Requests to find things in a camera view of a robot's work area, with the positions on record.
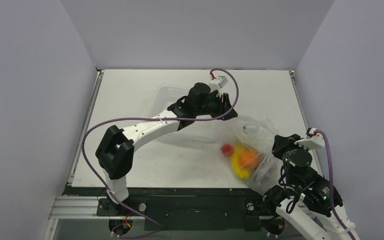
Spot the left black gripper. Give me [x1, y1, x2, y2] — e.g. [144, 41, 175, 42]
[195, 92, 238, 122]

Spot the clear plastic bag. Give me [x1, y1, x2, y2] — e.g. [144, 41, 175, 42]
[219, 115, 280, 195]

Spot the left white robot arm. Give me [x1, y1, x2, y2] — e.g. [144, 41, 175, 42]
[95, 82, 239, 215]

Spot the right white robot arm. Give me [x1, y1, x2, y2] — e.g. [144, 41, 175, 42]
[262, 128, 359, 240]

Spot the orange fake fruit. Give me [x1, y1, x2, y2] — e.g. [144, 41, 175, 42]
[238, 150, 259, 169]

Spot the red fake fruit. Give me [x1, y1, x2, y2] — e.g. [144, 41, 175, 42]
[220, 143, 235, 157]

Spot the yellow fake fruit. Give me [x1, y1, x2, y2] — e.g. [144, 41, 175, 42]
[230, 143, 257, 180]

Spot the white perforated plastic tray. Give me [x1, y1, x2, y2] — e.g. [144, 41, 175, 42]
[148, 84, 226, 143]

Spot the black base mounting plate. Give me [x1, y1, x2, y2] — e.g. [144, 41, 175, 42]
[96, 187, 287, 233]

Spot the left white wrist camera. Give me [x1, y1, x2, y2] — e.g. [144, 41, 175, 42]
[208, 76, 228, 93]

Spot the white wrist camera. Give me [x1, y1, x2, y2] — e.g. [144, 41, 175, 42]
[208, 76, 228, 93]
[294, 127, 326, 151]

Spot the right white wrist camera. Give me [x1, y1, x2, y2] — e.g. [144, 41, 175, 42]
[294, 127, 326, 151]

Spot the aluminium frame rail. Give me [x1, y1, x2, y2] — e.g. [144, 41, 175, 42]
[42, 196, 113, 240]

